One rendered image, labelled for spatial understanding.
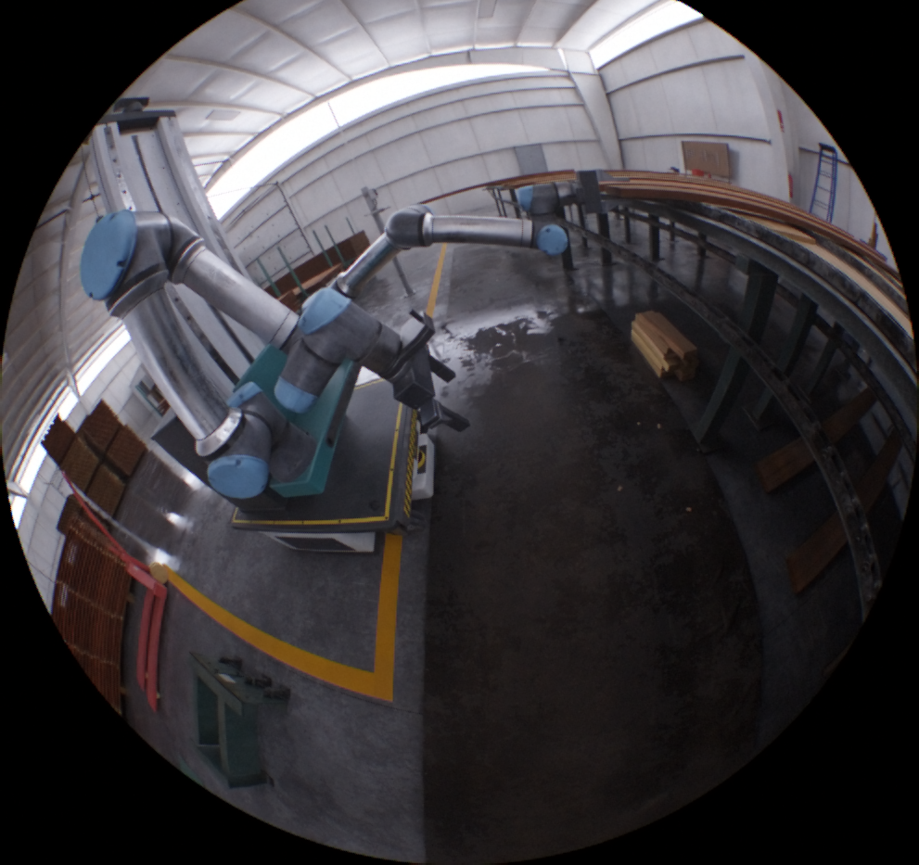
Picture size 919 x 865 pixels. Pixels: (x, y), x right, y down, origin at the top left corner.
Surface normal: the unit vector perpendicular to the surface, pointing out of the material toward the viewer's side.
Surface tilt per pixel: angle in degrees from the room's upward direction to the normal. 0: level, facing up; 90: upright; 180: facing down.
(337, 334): 90
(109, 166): 90
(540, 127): 89
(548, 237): 90
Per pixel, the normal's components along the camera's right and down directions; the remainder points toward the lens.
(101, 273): 0.40, 0.44
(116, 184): 0.95, -0.24
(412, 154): -0.03, 0.71
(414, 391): 0.20, 0.75
